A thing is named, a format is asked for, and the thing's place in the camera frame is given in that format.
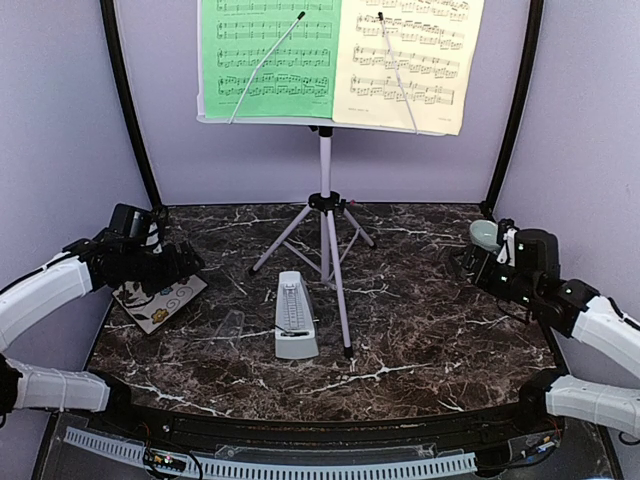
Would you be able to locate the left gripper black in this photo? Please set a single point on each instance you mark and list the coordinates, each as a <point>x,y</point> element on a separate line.
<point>174,271</point>

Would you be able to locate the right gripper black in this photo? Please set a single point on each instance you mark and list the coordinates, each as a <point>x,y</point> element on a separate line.
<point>474,253</point>

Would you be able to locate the clear metronome front cover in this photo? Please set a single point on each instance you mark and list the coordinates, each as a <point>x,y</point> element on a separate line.
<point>226,338</point>

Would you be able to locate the white metronome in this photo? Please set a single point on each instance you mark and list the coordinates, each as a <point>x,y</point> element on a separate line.
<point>295,334</point>

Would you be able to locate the white perforated music stand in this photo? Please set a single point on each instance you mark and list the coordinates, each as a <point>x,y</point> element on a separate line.
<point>326,202</point>

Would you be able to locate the green sheet music page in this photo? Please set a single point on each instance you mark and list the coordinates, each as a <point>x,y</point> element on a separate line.
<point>267,59</point>

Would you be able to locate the yellow sheet music page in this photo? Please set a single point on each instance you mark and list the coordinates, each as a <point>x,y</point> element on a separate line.
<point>405,65</point>

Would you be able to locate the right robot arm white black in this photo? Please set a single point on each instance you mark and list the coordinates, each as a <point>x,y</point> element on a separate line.
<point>522,266</point>

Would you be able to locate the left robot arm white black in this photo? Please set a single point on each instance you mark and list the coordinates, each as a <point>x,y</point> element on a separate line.
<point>49,316</point>

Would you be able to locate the pale green ceramic bowl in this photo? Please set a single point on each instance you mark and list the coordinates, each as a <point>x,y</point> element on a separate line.
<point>483,233</point>

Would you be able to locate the floral square ceramic plate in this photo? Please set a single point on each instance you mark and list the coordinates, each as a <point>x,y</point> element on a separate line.
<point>151,312</point>

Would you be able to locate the white slotted cable duct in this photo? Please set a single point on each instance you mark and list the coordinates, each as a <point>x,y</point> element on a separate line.
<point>246,464</point>

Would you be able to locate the left black frame post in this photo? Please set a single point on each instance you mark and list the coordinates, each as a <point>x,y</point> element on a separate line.
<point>121,80</point>

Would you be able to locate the black frame post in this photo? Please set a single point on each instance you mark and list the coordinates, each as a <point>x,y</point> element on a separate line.
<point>121,80</point>
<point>521,90</point>

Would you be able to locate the right black frame post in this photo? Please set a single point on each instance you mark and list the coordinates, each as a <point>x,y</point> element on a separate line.
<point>521,90</point>

